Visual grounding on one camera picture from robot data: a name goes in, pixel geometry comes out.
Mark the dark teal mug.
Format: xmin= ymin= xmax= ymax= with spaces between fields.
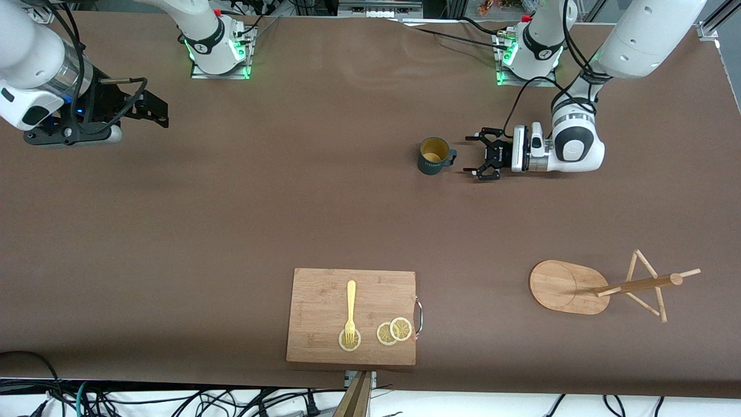
xmin=417 ymin=137 xmax=458 ymax=175

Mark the wooden cup rack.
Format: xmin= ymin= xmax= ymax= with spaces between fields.
xmin=529 ymin=249 xmax=702 ymax=323

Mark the grey metal equipment box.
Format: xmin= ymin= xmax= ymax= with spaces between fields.
xmin=338 ymin=0 xmax=424 ymax=19

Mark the yellow plastic fork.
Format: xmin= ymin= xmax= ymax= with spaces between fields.
xmin=344 ymin=280 xmax=357 ymax=346

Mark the bamboo cutting board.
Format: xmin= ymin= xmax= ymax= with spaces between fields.
xmin=286 ymin=268 xmax=424 ymax=366

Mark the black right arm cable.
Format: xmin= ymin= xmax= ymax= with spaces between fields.
xmin=55 ymin=0 xmax=149 ymax=131

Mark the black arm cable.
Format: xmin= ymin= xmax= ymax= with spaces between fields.
xmin=55 ymin=0 xmax=149 ymax=131
xmin=504 ymin=0 xmax=610 ymax=141

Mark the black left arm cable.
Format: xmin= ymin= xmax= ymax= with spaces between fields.
xmin=504 ymin=0 xmax=610 ymax=141

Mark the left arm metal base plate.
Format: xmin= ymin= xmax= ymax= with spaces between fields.
xmin=494 ymin=32 xmax=558 ymax=88

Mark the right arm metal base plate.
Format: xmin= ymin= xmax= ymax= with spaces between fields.
xmin=190 ymin=26 xmax=256 ymax=81

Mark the long black table cable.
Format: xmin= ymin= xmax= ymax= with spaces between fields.
xmin=399 ymin=20 xmax=513 ymax=54

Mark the short black table cable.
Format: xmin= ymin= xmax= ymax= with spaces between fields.
xmin=460 ymin=16 xmax=516 ymax=39

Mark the metal clamp bracket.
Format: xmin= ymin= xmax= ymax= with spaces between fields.
xmin=344 ymin=371 xmax=377 ymax=390

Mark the wooden post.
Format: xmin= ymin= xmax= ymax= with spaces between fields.
xmin=333 ymin=371 xmax=372 ymax=417

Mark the thick black looped cable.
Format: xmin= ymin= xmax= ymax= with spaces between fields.
xmin=0 ymin=350 xmax=65 ymax=417

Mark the black floor cable bundle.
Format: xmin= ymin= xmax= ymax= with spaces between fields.
xmin=93 ymin=387 xmax=325 ymax=417

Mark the teal cable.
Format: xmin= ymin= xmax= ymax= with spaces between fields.
xmin=74 ymin=380 xmax=94 ymax=417

